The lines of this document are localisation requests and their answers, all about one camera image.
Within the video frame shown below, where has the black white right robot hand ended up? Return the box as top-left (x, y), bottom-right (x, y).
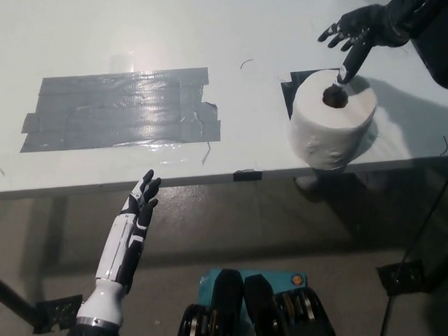
top-left (316, 3), bottom-right (398, 87)

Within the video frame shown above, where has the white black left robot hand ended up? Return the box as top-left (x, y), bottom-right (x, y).
top-left (70, 169), bottom-right (168, 328)

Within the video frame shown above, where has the white toilet paper roll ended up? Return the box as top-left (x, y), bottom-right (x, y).
top-left (285, 67), bottom-right (381, 172)

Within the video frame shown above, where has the black teal robot body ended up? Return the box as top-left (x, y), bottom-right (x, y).
top-left (170, 263), bottom-right (338, 336)

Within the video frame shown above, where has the black square tape patch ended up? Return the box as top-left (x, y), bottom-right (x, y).
top-left (280, 68), bottom-right (338, 122)

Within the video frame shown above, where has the black table leg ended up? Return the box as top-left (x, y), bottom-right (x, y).
top-left (422, 236), bottom-right (448, 290)
top-left (0, 271), bottom-right (41, 329)

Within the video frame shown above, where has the white shoe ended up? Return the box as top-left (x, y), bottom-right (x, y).
top-left (293, 175), bottom-right (319, 195)

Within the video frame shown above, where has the grey duct tape patch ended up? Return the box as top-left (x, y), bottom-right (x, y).
top-left (16, 66), bottom-right (223, 154)

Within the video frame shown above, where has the thin black cable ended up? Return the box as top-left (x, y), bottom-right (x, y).
top-left (372, 165), bottom-right (448, 336)

